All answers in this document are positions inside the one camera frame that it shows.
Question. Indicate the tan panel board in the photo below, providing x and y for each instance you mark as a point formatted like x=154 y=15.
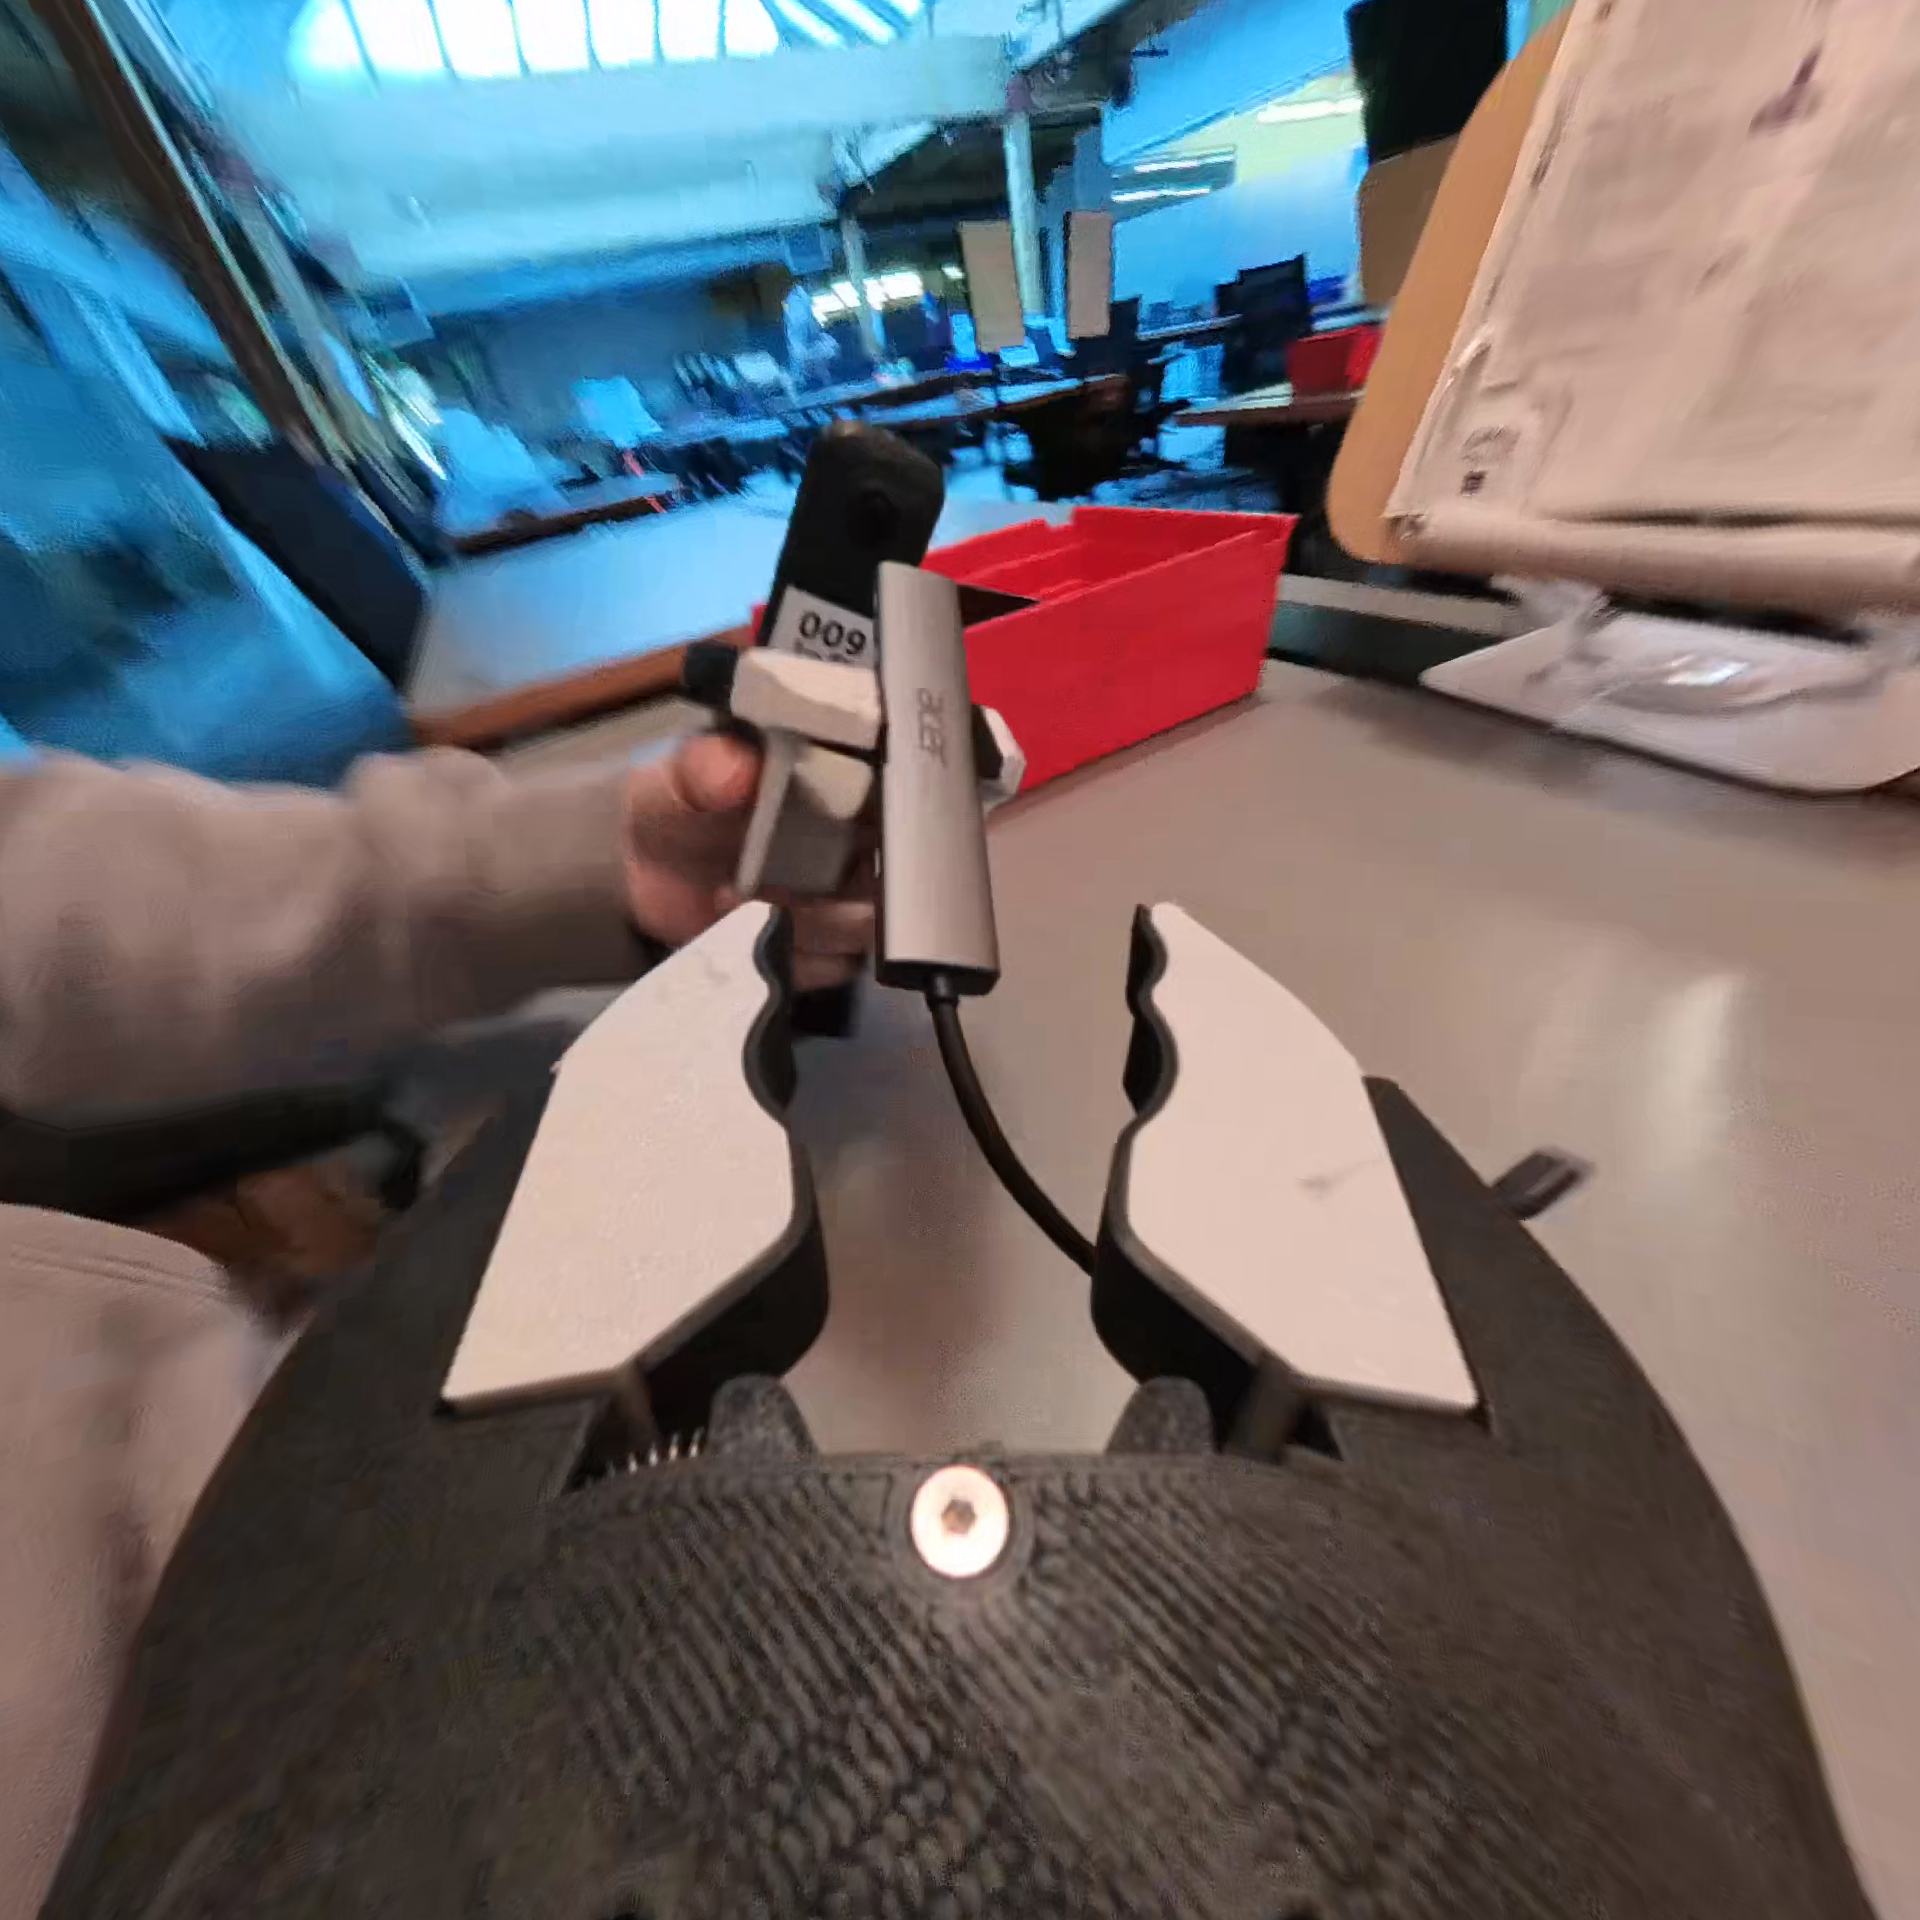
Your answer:
x=992 y=283
x=1091 y=278

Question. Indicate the document stand with tan board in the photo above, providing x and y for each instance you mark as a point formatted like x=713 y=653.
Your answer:
x=1724 y=705

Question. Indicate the black chair armrest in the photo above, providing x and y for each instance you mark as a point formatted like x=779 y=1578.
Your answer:
x=180 y=1149

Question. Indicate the person's left forearm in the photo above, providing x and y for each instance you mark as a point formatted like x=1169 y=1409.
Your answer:
x=300 y=901

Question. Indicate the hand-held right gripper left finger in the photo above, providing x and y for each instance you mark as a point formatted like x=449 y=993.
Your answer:
x=644 y=1171

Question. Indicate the white table with wooden edge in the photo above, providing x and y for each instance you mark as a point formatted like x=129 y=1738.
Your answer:
x=600 y=600

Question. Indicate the grey usb hub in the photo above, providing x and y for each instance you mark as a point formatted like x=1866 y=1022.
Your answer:
x=932 y=781

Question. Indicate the black office chair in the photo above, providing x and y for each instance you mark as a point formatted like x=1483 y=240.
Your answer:
x=1267 y=317

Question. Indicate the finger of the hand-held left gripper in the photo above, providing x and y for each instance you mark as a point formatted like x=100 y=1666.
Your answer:
x=1001 y=758
x=810 y=705

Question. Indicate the red plastic bin with divider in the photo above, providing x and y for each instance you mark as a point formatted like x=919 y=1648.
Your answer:
x=1141 y=645

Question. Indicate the wooden office desk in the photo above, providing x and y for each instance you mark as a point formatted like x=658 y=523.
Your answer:
x=1276 y=407

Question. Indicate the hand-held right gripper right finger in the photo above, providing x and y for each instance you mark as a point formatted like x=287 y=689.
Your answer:
x=1289 y=1184

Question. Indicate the person's left hand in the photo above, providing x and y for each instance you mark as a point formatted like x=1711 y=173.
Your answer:
x=682 y=856

